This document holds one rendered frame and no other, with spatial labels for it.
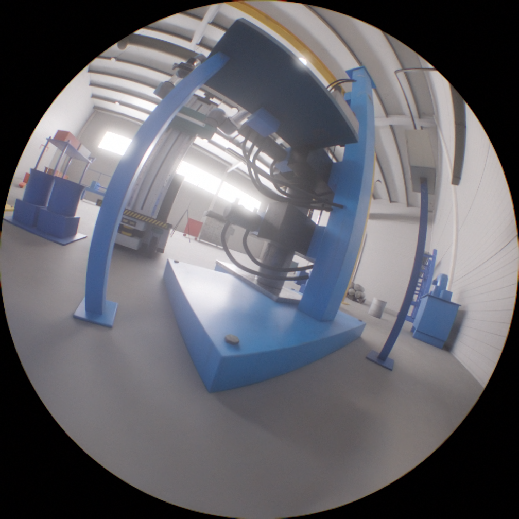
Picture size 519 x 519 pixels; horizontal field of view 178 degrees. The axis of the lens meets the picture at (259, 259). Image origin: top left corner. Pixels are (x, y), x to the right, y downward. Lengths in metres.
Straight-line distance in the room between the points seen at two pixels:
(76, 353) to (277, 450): 0.44
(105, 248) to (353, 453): 0.75
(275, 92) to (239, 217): 0.64
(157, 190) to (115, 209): 1.26
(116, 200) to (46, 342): 0.39
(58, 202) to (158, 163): 1.00
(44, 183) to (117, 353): 1.31
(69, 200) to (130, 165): 0.91
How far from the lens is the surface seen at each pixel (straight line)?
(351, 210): 0.92
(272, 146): 1.02
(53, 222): 1.36
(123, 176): 0.49
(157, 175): 1.76
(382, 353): 1.08
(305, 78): 0.78
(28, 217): 1.54
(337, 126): 0.90
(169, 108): 0.57
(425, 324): 2.71
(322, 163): 1.08
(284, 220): 0.79
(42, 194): 1.54
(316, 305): 0.86
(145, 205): 1.71
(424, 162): 1.30
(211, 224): 8.96
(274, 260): 1.12
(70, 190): 1.35
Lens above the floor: 0.32
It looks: 1 degrees down
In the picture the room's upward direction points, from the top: 20 degrees clockwise
